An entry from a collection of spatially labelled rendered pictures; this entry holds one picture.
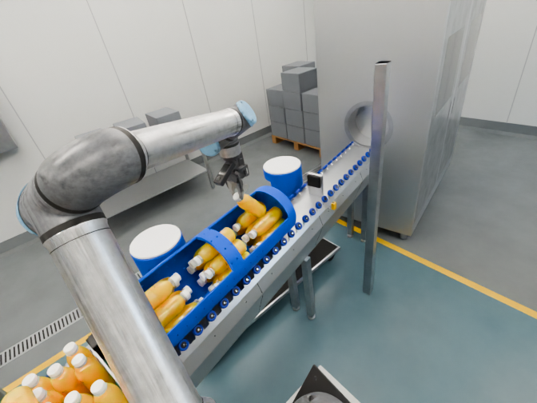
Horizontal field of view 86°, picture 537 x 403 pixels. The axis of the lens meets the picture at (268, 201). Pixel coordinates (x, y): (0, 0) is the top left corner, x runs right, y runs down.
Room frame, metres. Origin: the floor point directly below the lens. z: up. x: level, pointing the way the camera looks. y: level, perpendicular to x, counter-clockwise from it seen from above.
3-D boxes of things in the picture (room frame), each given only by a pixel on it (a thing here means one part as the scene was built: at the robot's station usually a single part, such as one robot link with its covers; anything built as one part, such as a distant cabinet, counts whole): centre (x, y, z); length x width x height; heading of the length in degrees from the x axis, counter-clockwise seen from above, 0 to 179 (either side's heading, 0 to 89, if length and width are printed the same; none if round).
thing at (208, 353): (1.40, -0.12, 0.79); 2.17 x 0.29 x 0.34; 137
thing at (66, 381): (0.57, 0.80, 1.00); 0.07 x 0.07 x 0.19
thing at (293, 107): (4.66, -0.93, 0.59); 1.20 x 0.80 x 1.19; 35
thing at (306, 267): (1.35, -0.17, 0.31); 0.06 x 0.06 x 0.63; 47
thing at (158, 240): (1.28, 0.65, 1.03); 0.28 x 0.28 x 0.01
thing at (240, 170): (1.15, 0.12, 1.45); 0.09 x 0.08 x 0.12; 137
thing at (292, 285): (1.45, -0.07, 0.31); 0.06 x 0.06 x 0.63; 47
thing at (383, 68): (1.49, -0.67, 0.85); 0.06 x 0.06 x 1.70; 47
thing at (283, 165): (1.92, -0.14, 1.03); 0.28 x 0.28 x 0.01
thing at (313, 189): (1.61, -0.32, 1.00); 0.10 x 0.04 x 0.15; 47
